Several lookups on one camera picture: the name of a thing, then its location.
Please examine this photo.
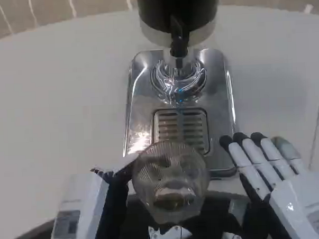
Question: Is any black steel drink dispenser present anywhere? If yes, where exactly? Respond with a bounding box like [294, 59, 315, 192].
[135, 0, 220, 50]

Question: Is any steel drip tray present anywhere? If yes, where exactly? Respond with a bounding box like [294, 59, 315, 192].
[117, 46, 238, 183]

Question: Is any clear ribbed glass cup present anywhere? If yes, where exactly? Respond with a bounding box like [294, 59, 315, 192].
[130, 139, 210, 218]

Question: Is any black dispenser tap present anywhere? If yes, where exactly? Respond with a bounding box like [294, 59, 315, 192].
[166, 14, 192, 70]

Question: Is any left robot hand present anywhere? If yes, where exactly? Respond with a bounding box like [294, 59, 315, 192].
[47, 150, 205, 239]

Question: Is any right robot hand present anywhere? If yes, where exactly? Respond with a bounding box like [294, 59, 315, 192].
[218, 128, 319, 239]

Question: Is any slotted steel drain grid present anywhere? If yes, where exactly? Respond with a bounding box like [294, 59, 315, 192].
[151, 107, 211, 158]

